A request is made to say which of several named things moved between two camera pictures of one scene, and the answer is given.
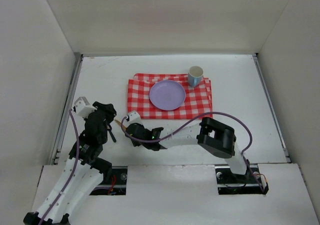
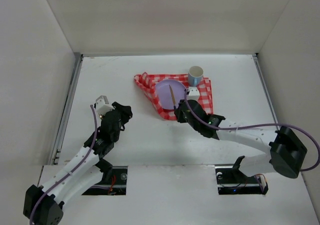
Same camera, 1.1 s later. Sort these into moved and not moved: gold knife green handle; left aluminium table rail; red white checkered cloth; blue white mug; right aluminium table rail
Moved: red white checkered cloth; gold knife green handle
Not moved: right aluminium table rail; blue white mug; left aluminium table rail
